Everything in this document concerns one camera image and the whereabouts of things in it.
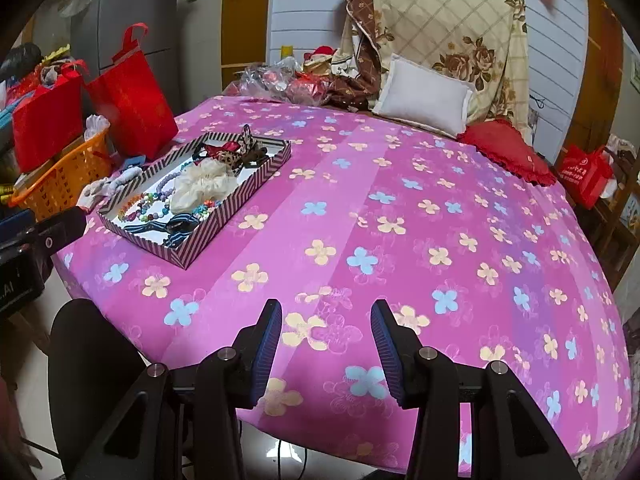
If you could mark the beige floral quilt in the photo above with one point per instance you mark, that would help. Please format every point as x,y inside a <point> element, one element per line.
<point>450,20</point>

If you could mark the red frilled cushion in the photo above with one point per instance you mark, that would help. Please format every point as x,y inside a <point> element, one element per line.
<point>505,150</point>

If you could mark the red bag with white print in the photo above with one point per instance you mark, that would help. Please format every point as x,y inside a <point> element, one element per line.
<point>585,175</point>

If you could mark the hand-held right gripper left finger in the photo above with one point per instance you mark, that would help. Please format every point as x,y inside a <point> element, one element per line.
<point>265,360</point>

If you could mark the white pillow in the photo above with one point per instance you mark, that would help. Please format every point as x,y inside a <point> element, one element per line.
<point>425,95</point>

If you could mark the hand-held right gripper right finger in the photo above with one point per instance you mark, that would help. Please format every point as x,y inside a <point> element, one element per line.
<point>387,355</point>

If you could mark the red satin hair bow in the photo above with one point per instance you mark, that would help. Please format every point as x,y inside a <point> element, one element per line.
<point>217,150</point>

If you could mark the white cloth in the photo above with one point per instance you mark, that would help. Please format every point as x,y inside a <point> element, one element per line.
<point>107,185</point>

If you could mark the pink floral bedsheet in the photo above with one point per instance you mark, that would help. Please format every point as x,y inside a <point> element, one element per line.
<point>400,260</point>

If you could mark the small red gift bag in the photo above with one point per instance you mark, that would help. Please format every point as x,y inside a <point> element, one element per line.
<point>45,120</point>

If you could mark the grey refrigerator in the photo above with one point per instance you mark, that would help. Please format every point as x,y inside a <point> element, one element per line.
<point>115,10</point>

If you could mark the yellow wooden door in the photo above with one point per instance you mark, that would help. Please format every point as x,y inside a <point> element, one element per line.
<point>245,25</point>

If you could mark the white scrunchie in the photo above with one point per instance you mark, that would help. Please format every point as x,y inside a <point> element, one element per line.
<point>202,185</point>

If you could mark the black hair clip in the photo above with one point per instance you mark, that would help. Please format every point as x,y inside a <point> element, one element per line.
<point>247,140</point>

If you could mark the orange plastic basket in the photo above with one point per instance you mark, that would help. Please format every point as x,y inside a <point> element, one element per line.
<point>65,180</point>

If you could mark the striped jewelry box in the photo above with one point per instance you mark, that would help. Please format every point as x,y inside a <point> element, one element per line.
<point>225,220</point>

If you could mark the leopard print hair bow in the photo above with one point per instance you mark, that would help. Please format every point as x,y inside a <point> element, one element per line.
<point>227,157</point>

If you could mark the pile of plastic bags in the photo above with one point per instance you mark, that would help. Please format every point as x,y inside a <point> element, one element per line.
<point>265,80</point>

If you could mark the tall red gift bag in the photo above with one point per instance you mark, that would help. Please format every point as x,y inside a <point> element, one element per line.
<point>132,105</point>

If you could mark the blue striped hair bow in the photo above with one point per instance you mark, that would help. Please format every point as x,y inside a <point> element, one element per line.
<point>150,226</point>

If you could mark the wooden shelf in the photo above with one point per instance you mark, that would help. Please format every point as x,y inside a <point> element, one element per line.
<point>620,210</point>

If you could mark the brown patterned quilt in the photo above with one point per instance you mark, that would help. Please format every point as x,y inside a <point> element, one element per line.
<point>357,50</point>

